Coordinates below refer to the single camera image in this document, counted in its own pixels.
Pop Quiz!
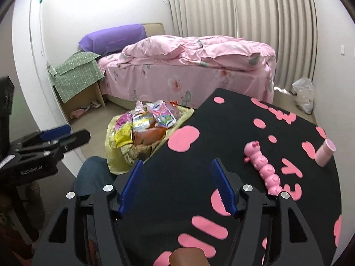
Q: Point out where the person's leg in jeans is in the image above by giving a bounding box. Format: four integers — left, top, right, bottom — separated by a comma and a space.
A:
73, 156, 131, 197

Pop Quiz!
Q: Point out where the wooden nightstand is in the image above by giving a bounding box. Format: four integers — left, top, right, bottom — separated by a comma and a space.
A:
53, 79, 106, 121

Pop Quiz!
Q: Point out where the black tablecloth with pink shapes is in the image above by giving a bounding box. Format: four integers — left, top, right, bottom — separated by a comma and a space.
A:
116, 88, 343, 266

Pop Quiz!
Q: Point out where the white colourful snack packet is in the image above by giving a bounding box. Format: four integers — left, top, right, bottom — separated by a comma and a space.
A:
146, 101, 177, 128

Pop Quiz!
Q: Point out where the pink cup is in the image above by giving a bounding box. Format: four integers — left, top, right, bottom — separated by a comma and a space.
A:
315, 140, 336, 168

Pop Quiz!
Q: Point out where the curtain pull rod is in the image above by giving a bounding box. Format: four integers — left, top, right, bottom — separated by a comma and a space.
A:
232, 0, 239, 38

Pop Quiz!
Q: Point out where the pink slipper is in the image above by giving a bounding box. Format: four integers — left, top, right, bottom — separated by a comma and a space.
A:
70, 105, 91, 119

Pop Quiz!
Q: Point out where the white plastic bag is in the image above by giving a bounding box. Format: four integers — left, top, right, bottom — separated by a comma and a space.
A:
291, 77, 315, 114

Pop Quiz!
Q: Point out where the pink floral duvet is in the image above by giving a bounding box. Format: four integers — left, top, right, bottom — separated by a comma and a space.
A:
122, 35, 276, 71

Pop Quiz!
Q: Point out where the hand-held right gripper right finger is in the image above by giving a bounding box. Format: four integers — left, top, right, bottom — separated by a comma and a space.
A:
211, 157, 325, 266

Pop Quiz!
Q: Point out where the orange plastic bag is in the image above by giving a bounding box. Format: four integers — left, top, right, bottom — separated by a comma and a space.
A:
133, 127, 167, 146

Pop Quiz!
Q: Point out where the beige pleated curtain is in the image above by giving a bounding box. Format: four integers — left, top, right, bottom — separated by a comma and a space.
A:
166, 0, 318, 89

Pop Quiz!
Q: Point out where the purple pillow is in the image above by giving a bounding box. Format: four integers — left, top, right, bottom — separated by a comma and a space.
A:
78, 24, 147, 54

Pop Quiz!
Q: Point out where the bed with pink floral sheet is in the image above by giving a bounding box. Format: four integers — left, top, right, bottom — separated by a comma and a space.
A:
98, 35, 278, 110

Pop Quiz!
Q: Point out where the yellow snack wrapper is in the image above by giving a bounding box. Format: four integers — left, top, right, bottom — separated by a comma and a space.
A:
114, 125, 134, 149

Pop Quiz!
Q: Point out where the silver white snack packet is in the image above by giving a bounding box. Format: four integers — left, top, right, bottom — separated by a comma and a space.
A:
132, 110, 152, 133

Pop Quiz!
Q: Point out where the beige headboard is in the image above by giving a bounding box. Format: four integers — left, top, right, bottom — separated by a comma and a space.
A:
143, 23, 166, 41

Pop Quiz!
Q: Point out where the person's right hand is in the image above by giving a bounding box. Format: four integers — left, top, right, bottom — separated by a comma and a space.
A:
169, 248, 211, 266

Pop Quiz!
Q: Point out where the pink toy caterpillar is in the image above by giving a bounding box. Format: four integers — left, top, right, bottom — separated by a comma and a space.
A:
243, 141, 283, 196

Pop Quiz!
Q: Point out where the green checked cloth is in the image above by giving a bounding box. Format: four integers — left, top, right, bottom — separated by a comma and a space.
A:
47, 50, 105, 102

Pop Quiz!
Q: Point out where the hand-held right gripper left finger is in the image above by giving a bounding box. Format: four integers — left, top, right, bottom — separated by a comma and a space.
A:
30, 159, 145, 266

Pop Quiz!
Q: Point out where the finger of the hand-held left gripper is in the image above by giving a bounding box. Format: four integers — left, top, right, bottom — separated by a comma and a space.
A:
10, 125, 72, 152
0, 130, 91, 185

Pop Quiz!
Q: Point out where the yellow bag trash bin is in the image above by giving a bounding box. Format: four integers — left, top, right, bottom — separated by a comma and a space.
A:
106, 101, 195, 176

